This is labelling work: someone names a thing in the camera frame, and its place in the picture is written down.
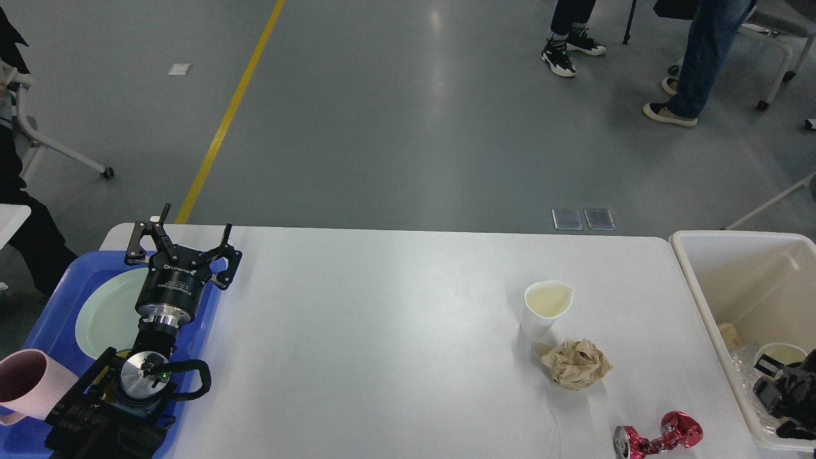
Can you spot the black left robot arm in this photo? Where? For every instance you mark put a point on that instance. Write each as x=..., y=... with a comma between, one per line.
x=117, y=409

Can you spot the white paper cup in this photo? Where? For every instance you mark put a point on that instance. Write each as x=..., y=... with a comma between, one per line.
x=784, y=353
x=544, y=303

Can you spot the mint green plate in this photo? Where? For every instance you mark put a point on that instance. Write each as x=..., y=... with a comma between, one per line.
x=108, y=317

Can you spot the white office chair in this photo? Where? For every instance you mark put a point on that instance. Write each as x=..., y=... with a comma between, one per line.
x=786, y=18

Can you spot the pink mug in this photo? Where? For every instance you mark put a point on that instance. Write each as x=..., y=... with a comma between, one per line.
x=32, y=383

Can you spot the blue plastic tray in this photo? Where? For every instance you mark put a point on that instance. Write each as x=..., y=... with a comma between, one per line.
x=54, y=333

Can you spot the crumpled brown napkin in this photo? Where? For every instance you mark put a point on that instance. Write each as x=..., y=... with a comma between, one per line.
x=574, y=365

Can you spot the person in blue jeans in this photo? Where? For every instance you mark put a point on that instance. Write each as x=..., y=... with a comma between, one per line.
x=712, y=33

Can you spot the foil sheet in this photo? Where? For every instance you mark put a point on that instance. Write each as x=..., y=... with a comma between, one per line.
x=744, y=358

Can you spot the brown paper bag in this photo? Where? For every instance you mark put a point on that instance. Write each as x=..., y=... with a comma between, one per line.
x=732, y=340

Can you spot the red candy wrapper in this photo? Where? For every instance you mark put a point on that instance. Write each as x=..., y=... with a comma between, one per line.
x=676, y=429

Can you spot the beige plastic bin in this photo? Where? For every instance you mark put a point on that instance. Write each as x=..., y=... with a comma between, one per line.
x=761, y=282

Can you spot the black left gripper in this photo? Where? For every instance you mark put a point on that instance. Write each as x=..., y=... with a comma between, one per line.
x=171, y=290

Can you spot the small white side table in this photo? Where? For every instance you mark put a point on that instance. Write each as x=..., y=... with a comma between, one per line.
x=12, y=218

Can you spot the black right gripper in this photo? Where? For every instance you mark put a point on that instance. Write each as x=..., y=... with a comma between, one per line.
x=793, y=398

